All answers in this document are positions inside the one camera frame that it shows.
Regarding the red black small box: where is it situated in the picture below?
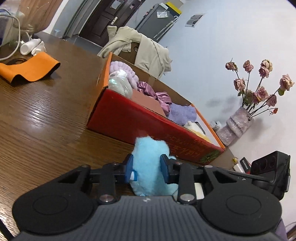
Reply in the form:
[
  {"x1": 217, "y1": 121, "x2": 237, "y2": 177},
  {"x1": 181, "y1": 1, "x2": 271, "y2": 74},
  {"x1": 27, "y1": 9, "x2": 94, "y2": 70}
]
[{"x1": 239, "y1": 157, "x2": 251, "y2": 174}]

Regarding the blue plush toy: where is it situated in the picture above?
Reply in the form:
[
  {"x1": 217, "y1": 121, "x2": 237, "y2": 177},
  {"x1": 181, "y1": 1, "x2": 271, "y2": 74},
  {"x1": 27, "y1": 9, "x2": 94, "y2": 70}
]
[{"x1": 130, "y1": 136, "x2": 178, "y2": 196}]

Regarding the dark brown door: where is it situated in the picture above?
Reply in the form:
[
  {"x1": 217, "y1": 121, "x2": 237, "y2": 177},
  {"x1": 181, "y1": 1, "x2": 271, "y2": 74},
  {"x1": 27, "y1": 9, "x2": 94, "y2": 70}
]
[{"x1": 79, "y1": 0, "x2": 144, "y2": 47}]

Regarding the white charger with cable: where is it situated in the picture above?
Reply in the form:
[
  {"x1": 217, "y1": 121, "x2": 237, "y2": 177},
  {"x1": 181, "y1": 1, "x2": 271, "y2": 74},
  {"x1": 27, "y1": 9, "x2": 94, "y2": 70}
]
[{"x1": 232, "y1": 157, "x2": 245, "y2": 173}]

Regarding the yellow box on refrigerator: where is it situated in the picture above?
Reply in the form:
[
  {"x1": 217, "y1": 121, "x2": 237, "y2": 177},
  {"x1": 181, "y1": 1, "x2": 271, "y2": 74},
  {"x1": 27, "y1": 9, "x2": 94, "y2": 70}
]
[{"x1": 165, "y1": 1, "x2": 182, "y2": 16}]

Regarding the brown cardboard box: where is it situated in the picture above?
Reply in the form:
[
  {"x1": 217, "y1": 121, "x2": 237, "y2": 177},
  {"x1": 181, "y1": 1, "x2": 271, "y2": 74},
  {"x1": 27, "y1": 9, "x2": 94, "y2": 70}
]
[{"x1": 18, "y1": 0, "x2": 62, "y2": 33}]

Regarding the orange black cloth strap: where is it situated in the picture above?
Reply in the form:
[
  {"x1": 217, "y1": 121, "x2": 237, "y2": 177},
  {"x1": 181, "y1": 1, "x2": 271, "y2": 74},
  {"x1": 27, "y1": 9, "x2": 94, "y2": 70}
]
[{"x1": 0, "y1": 51, "x2": 61, "y2": 85}]

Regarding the dried pink rose bouquet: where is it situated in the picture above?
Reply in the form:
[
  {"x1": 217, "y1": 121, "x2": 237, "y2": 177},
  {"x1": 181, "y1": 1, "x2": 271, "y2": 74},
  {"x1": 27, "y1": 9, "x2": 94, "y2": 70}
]
[{"x1": 225, "y1": 59, "x2": 295, "y2": 117}]

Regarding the fluffy lilac headband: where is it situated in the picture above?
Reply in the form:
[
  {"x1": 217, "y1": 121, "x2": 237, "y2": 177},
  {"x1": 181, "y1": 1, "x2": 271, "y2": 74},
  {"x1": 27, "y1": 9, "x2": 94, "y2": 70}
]
[{"x1": 109, "y1": 61, "x2": 139, "y2": 89}]

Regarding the grey refrigerator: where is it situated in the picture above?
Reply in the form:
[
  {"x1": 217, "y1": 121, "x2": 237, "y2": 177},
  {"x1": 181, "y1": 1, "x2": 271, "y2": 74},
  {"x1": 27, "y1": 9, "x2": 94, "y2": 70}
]
[{"x1": 135, "y1": 3, "x2": 179, "y2": 42}]

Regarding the wall picture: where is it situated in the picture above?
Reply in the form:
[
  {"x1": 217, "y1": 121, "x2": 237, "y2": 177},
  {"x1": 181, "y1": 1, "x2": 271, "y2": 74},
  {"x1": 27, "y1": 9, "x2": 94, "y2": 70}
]
[{"x1": 185, "y1": 14, "x2": 203, "y2": 28}]

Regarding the red cardboard box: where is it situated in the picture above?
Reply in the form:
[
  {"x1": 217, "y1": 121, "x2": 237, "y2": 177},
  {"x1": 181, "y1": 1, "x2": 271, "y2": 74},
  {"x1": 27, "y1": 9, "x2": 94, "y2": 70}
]
[{"x1": 86, "y1": 53, "x2": 226, "y2": 165}]

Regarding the pink and cream sponge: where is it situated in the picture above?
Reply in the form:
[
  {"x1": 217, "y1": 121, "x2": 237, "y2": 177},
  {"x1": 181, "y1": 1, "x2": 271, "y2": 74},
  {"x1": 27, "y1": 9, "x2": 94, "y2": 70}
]
[{"x1": 131, "y1": 89, "x2": 166, "y2": 117}]

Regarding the pink textured vase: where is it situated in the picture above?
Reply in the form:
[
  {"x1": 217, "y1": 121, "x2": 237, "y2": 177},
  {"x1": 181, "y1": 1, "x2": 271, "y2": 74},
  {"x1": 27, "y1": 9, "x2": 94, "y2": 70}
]
[{"x1": 216, "y1": 107, "x2": 254, "y2": 146}]

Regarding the white bottle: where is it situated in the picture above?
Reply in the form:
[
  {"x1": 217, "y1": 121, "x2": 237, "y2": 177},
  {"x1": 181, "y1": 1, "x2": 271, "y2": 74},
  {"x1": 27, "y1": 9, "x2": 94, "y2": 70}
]
[{"x1": 20, "y1": 39, "x2": 41, "y2": 56}]

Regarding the purple satin scrunchie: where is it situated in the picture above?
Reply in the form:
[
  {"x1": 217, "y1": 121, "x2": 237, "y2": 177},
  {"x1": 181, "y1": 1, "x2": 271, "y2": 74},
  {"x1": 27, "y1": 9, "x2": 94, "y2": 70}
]
[{"x1": 137, "y1": 81, "x2": 172, "y2": 116}]

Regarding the small white object by vase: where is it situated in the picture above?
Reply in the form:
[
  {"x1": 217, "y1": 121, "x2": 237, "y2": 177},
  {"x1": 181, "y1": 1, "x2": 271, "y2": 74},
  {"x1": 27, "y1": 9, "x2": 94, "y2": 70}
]
[{"x1": 210, "y1": 121, "x2": 222, "y2": 132}]

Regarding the purple knitted cloth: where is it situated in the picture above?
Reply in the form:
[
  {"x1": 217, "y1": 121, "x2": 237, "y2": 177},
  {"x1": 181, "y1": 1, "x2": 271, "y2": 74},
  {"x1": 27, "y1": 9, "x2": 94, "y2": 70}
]
[{"x1": 167, "y1": 103, "x2": 197, "y2": 126}]

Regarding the yellow white plush toy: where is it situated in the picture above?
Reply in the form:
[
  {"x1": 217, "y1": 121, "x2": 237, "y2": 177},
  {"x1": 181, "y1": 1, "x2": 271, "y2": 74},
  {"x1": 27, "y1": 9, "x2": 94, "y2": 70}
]
[{"x1": 183, "y1": 121, "x2": 211, "y2": 142}]

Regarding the beige jacket on chair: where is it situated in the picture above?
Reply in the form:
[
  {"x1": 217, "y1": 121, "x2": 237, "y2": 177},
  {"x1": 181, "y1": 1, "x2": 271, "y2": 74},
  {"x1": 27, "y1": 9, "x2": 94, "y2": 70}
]
[{"x1": 98, "y1": 26, "x2": 172, "y2": 79}]

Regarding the clear plastic bagged puff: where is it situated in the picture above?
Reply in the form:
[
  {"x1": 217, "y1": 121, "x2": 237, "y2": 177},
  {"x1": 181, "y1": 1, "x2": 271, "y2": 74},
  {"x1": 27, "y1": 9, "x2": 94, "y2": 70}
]
[{"x1": 108, "y1": 75, "x2": 133, "y2": 98}]

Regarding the brown wooden chair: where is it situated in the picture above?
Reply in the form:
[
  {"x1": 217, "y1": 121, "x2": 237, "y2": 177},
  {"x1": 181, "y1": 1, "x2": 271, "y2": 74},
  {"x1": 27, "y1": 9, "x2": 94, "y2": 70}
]
[{"x1": 119, "y1": 42, "x2": 139, "y2": 64}]

